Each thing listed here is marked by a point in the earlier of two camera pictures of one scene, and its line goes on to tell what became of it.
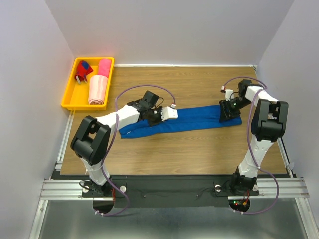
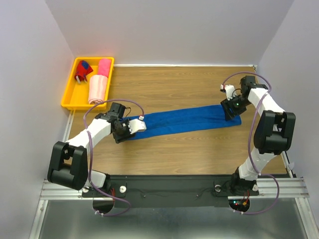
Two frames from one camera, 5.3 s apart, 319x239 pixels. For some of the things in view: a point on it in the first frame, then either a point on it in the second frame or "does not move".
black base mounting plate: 168,191 does not move
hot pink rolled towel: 104,66 does not move
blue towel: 188,119 does not move
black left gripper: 159,109 -> 127,136
